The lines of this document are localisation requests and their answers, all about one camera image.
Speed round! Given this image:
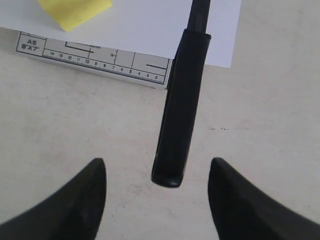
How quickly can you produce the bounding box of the grey paper cutter base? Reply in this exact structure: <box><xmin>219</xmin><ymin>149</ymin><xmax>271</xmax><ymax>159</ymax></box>
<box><xmin>15</xmin><ymin>31</ymin><xmax>172</xmax><ymax>90</ymax></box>

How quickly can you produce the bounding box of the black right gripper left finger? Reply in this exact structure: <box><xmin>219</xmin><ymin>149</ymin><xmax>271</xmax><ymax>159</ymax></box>
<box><xmin>0</xmin><ymin>158</ymin><xmax>107</xmax><ymax>240</ymax></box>

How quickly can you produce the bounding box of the white paper sheet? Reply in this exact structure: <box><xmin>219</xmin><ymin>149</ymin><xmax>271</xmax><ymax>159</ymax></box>
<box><xmin>0</xmin><ymin>0</ymin><xmax>241</xmax><ymax>68</ymax></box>

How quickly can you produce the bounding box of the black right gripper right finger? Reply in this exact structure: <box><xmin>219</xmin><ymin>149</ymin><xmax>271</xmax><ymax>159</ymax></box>
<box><xmin>207</xmin><ymin>157</ymin><xmax>320</xmax><ymax>240</ymax></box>

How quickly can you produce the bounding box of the black cutter blade arm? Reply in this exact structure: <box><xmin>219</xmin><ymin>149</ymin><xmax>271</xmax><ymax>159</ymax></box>
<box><xmin>151</xmin><ymin>0</ymin><xmax>211</xmax><ymax>188</ymax></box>

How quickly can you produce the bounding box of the yellow cube block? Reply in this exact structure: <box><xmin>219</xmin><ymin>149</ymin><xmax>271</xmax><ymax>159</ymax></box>
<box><xmin>38</xmin><ymin>0</ymin><xmax>113</xmax><ymax>32</ymax></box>

